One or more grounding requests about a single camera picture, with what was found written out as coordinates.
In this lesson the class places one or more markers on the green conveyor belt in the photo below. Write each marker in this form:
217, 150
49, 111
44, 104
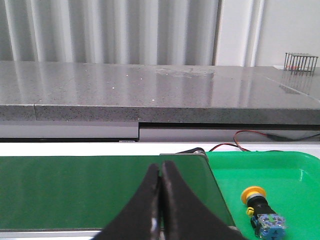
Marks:
87, 192

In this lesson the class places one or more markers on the grey stone countertop slab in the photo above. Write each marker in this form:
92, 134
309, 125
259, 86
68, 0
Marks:
85, 92

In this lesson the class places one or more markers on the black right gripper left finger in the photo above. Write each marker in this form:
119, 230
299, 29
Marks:
140, 218

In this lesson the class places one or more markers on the yellow push button switch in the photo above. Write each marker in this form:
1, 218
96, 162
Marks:
267, 224

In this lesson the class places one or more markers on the small wire cage rack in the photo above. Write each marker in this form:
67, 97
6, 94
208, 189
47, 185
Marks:
300, 63

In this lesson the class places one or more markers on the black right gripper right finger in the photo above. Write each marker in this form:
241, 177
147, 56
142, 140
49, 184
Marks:
186, 217

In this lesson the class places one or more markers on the white corrugated curtain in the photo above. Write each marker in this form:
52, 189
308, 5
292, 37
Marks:
162, 32

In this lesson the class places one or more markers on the green plastic tray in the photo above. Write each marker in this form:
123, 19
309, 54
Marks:
292, 184

